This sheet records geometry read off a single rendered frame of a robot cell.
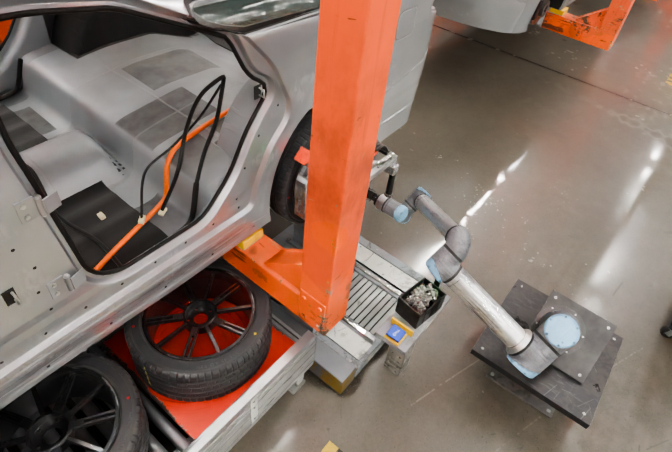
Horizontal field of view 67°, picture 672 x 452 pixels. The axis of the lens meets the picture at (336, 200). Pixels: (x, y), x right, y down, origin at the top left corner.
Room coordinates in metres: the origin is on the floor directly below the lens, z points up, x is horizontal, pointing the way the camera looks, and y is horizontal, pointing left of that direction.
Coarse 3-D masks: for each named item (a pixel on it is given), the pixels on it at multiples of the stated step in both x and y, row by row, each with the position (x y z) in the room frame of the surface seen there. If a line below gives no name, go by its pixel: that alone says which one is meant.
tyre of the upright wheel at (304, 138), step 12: (312, 108) 2.08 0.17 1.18; (300, 132) 1.94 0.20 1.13; (288, 144) 1.89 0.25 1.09; (300, 144) 1.88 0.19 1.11; (288, 156) 1.85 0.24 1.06; (288, 168) 1.81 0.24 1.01; (276, 180) 1.81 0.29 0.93; (288, 180) 1.79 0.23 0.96; (276, 192) 1.79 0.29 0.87; (288, 192) 1.79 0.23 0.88; (276, 204) 1.80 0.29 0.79; (288, 204) 1.80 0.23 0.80; (288, 216) 1.80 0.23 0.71
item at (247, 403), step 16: (304, 336) 1.34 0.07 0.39; (288, 352) 1.24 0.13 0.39; (304, 352) 1.29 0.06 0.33; (272, 368) 1.16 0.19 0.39; (288, 368) 1.20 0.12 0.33; (256, 384) 1.07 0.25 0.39; (272, 384) 1.11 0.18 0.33; (240, 400) 0.99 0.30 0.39; (256, 400) 1.02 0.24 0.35; (224, 416) 0.92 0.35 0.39; (240, 416) 0.95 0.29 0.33; (256, 416) 1.02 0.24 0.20; (208, 432) 0.85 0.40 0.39; (224, 432) 0.88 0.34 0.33; (192, 448) 0.78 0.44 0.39; (208, 448) 0.80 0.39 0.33
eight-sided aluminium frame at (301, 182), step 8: (304, 168) 1.83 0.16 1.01; (304, 176) 1.80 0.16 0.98; (296, 184) 1.80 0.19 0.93; (304, 184) 1.77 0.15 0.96; (296, 192) 1.80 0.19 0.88; (304, 192) 1.77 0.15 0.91; (296, 200) 1.79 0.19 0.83; (304, 200) 1.77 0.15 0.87; (296, 208) 1.79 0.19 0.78; (304, 208) 1.77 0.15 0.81; (304, 216) 1.77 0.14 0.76
